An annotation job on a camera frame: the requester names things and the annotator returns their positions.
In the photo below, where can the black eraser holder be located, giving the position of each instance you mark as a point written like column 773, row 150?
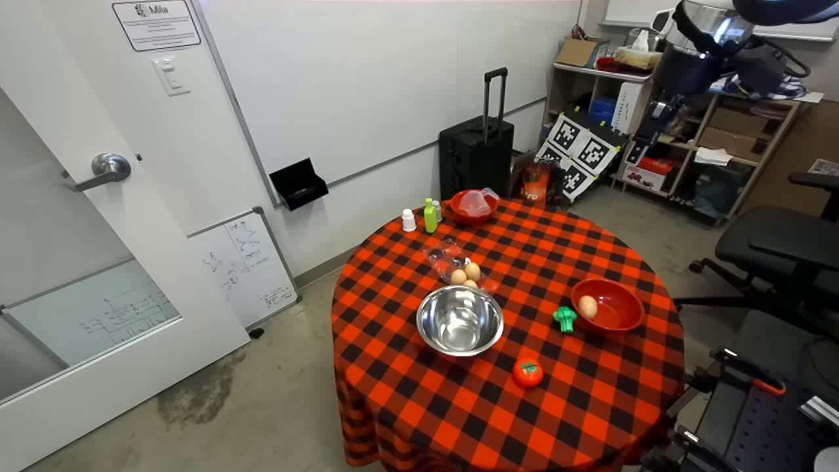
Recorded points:
column 296, row 184

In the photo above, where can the wooden storage shelf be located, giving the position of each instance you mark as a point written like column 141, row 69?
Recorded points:
column 698, row 146

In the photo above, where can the large wall whiteboard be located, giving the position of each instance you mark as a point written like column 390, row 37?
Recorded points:
column 375, row 79

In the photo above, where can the small leaning whiteboard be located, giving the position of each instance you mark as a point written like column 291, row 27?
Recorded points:
column 245, row 268

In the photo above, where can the black office chair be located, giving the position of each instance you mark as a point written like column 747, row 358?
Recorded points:
column 777, row 252

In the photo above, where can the green bottle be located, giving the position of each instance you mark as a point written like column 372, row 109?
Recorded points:
column 431, row 215

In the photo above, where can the small white bottle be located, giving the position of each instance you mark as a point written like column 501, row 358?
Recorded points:
column 406, row 221

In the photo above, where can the white paper sign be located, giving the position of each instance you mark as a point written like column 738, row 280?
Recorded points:
column 157, row 25

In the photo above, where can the green toy vegetable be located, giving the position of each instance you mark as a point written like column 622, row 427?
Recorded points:
column 565, row 318

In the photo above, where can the red bowl with plastic wrap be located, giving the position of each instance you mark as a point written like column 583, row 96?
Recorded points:
column 472, row 206

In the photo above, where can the orange snack bag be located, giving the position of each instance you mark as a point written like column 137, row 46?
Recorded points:
column 535, row 183

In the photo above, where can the black and white tag board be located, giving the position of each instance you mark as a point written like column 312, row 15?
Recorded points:
column 578, row 153

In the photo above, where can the red bowl with egg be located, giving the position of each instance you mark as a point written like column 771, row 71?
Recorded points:
column 616, row 307

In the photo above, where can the egg in red bowl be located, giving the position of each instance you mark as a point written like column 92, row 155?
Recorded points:
column 588, row 305

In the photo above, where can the black suitcase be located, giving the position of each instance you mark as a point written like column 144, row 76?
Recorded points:
column 476, row 149

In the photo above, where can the clear container of eggs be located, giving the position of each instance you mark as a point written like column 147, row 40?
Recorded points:
column 457, row 267

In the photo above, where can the white door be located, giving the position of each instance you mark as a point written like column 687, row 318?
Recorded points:
column 105, row 290

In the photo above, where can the black wheeled cart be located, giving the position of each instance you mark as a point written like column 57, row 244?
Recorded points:
column 760, row 411

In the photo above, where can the cardboard box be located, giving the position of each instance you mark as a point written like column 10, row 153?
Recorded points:
column 575, row 53

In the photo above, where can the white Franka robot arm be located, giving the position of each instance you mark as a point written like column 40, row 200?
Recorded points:
column 782, row 10

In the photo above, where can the red and black plaid tablecloth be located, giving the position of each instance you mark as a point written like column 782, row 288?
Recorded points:
column 540, row 411

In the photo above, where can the white light switch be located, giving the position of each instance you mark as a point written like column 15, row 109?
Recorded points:
column 171, row 76

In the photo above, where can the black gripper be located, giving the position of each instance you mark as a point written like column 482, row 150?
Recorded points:
column 685, row 71

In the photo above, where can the silver metal bowl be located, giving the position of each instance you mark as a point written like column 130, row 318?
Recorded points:
column 460, row 320

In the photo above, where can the red tomato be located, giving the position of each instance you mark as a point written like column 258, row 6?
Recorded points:
column 528, row 373

